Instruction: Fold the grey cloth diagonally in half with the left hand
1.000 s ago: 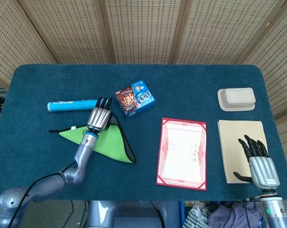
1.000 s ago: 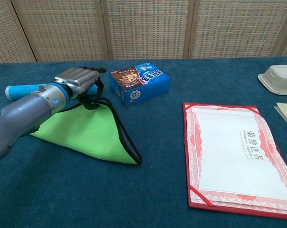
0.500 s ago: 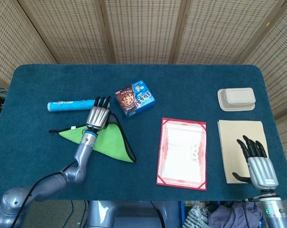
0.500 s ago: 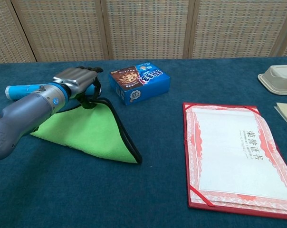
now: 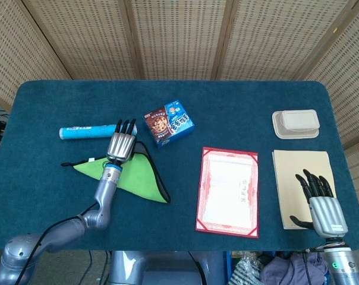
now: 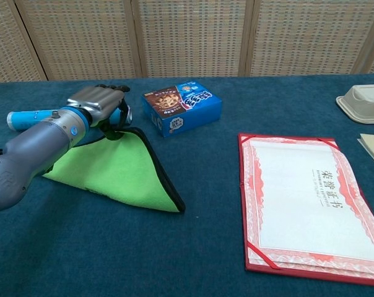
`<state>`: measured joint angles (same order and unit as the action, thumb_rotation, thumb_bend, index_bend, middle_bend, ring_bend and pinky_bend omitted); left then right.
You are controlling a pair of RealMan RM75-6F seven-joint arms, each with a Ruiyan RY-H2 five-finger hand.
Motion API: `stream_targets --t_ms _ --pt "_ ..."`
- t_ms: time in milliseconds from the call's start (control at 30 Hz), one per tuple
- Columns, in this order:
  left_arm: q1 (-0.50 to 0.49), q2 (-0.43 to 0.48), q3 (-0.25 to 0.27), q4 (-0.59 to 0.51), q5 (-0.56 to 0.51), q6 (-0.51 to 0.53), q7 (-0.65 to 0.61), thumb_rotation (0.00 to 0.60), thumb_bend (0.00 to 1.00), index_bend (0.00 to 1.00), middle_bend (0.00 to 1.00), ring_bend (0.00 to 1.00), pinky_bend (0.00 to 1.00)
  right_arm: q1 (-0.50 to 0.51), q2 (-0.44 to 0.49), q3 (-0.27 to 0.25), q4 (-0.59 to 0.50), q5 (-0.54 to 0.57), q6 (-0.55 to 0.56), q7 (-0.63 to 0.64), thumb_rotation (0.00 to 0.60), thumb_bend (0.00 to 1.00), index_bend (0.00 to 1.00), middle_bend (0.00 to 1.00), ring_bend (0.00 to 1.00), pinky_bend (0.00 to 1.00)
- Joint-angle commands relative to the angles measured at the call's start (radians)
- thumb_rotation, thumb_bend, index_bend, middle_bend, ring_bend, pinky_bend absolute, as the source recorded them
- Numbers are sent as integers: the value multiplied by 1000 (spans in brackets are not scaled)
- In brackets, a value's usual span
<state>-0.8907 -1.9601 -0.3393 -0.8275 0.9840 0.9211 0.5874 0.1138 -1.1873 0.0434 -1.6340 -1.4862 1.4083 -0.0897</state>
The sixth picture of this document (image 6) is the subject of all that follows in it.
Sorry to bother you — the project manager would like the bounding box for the grey and green cloth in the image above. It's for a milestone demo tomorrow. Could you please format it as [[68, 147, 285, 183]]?
[[41, 126, 186, 213]]

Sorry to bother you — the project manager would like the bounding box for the beige lidded food container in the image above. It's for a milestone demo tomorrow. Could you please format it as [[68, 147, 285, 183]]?
[[335, 84, 374, 125]]

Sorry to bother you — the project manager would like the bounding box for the white certificate red border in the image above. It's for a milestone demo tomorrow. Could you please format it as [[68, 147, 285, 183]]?
[[241, 137, 374, 281]]

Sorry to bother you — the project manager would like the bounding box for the wooden rattan folding screen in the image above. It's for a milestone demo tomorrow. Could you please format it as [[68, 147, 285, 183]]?
[[0, 0, 374, 84]]

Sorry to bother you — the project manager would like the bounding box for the red certificate folder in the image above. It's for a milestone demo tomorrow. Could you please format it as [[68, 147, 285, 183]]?
[[238, 132, 374, 288]]

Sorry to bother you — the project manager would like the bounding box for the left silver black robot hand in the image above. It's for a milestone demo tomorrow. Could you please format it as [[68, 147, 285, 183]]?
[[66, 83, 131, 142]]

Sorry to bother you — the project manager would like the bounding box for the blue cling film roll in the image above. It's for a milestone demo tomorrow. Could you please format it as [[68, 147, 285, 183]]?
[[6, 105, 133, 132]]

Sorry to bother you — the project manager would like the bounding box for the blue cookie box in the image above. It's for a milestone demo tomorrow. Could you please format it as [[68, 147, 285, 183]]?
[[141, 80, 223, 139]]

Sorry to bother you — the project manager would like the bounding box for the dark blue tablecloth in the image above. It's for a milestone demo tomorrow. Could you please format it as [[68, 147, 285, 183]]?
[[0, 73, 374, 297]]

